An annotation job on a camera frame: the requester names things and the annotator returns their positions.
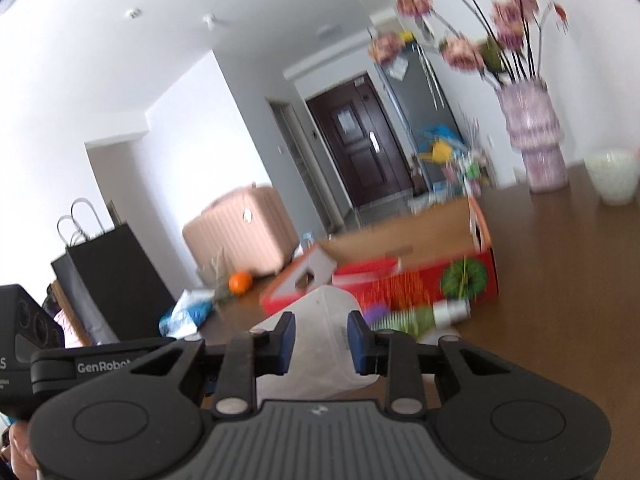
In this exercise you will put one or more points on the grey paper bag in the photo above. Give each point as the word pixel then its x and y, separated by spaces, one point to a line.
pixel 65 280

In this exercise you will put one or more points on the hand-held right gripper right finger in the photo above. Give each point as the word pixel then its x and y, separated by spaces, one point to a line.
pixel 357 345

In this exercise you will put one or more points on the yellow plastic object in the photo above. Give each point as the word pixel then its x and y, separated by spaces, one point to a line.
pixel 436 151

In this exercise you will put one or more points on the dark brown door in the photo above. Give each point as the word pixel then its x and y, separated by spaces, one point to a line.
pixel 360 145

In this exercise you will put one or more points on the green plastic bottle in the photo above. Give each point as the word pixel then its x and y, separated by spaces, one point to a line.
pixel 420 317

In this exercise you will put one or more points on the purple ridged lid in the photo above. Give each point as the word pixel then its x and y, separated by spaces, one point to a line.
pixel 374 315

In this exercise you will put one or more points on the pale purple vase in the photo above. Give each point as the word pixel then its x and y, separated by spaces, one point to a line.
pixel 535 135

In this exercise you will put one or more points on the black paper bag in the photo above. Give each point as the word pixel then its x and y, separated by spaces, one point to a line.
pixel 125 280

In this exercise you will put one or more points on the blue plastic object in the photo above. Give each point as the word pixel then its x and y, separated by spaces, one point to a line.
pixel 440 132

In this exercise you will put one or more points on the orange fruit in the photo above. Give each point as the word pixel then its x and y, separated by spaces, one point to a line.
pixel 240 282

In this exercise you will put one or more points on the red cardboard box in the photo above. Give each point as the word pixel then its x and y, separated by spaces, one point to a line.
pixel 415 285

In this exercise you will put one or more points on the ceiling light fitting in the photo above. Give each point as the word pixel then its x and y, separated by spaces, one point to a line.
pixel 210 19

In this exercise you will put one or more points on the blue plastic bag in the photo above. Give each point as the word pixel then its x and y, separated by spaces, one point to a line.
pixel 186 312

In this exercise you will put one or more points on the pink suitcase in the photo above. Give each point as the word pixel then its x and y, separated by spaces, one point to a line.
pixel 240 232

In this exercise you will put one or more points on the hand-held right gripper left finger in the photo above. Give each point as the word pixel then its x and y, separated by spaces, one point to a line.
pixel 284 345

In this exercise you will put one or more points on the cluttered storage rack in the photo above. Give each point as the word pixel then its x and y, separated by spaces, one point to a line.
pixel 467 175

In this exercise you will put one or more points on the white textured bowl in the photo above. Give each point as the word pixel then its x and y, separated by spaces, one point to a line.
pixel 612 177

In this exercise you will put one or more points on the person's left hand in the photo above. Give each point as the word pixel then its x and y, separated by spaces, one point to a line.
pixel 20 452

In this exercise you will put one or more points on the grey refrigerator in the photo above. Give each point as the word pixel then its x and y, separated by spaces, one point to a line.
pixel 415 95

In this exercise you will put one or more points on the translucent white plastic container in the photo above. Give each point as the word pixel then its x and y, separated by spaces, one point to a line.
pixel 320 340

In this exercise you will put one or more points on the pink artificial flowers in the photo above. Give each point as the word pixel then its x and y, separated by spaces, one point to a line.
pixel 462 52

